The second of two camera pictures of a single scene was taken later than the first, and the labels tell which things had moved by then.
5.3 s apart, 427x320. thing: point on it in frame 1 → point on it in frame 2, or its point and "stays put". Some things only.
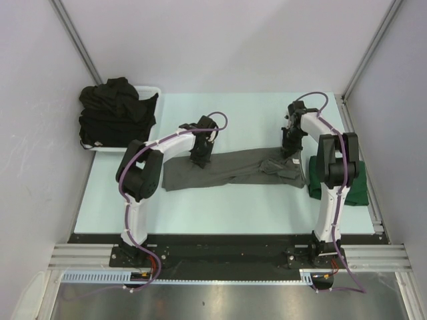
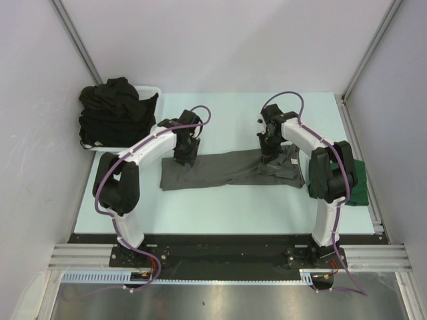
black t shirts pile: [112, 114] stays put
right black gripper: [289, 148] → [267, 155]
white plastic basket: [143, 93] stays put
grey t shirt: [273, 165] stays put
